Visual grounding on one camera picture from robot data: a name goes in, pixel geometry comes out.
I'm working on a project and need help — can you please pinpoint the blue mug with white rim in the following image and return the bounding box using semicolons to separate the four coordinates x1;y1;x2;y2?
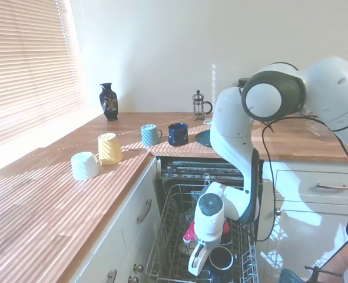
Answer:
208;245;236;271

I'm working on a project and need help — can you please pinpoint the red mug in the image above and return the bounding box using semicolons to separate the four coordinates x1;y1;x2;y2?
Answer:
183;220;230;245

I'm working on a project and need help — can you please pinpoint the wooden window blind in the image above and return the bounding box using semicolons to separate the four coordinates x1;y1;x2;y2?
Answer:
0;0;85;151

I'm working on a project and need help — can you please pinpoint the dark blue printed mug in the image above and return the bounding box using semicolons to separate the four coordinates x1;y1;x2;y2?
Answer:
167;122;189;147

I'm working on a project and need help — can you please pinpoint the yellow mug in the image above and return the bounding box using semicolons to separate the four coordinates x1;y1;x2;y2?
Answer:
97;132;124;166

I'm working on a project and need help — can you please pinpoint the dark blue painted vase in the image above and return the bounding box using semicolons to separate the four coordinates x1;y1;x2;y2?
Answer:
99;82;119;121

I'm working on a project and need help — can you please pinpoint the glass french press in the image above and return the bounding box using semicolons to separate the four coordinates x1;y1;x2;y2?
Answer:
191;90;214;121

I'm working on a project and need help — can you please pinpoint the open dishwasher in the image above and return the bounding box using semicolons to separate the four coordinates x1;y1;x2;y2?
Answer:
154;156;264;283

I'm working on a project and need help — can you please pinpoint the wire dishwasher rack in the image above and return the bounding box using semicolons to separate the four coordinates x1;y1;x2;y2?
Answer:
145;183;260;283

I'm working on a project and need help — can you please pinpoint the metal drawer handle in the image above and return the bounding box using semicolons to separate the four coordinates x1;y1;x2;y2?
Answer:
316;182;348;191
137;199;153;224

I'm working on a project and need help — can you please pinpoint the blue plate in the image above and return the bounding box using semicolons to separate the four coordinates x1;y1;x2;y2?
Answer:
195;130;214;147

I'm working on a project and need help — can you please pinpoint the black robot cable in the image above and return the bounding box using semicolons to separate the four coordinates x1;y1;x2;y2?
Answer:
261;114;348;243

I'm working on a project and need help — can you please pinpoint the light blue ribbed mug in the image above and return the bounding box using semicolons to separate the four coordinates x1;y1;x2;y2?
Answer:
140;124;163;147

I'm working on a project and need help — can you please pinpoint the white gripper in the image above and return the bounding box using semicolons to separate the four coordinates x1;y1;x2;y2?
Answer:
187;239;221;277

